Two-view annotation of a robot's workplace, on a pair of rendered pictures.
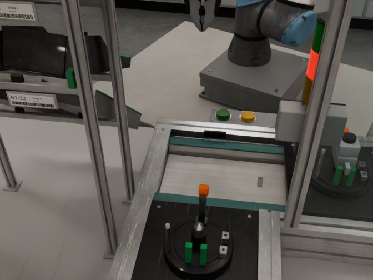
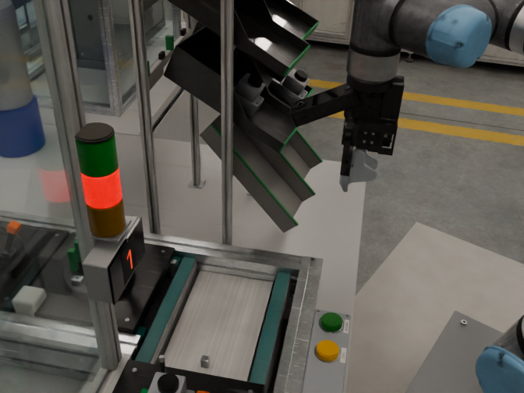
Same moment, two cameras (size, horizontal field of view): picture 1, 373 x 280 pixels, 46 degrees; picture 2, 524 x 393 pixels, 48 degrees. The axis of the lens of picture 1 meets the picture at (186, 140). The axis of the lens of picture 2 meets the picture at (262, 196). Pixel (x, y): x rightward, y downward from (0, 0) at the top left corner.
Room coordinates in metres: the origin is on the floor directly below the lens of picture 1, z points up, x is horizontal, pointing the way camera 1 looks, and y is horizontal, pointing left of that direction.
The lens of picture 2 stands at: (0.89, -0.88, 1.78)
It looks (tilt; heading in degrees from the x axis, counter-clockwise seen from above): 35 degrees down; 92
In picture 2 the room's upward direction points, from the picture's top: 2 degrees clockwise
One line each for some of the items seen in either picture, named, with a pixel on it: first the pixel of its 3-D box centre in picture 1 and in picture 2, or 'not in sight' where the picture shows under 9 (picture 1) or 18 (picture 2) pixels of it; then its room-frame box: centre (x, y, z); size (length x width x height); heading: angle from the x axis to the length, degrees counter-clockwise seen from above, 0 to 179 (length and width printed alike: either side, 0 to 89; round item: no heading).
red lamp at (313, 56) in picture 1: (323, 63); (101, 183); (0.65, -0.23, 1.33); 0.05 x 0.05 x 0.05
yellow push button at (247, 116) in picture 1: (247, 117); (327, 352); (1.00, -0.17, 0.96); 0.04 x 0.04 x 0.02
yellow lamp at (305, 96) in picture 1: (318, 88); (106, 213); (0.65, -0.23, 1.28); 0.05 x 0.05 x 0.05
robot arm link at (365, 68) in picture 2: not in sight; (373, 61); (1.02, -0.04, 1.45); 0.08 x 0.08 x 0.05
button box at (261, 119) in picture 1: (246, 126); (325, 362); (1.00, -0.17, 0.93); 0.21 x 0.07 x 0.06; 82
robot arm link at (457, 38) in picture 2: not in sight; (447, 28); (1.10, -0.10, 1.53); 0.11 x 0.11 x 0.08; 44
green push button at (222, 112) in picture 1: (222, 115); (331, 323); (1.01, -0.10, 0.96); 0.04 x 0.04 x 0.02
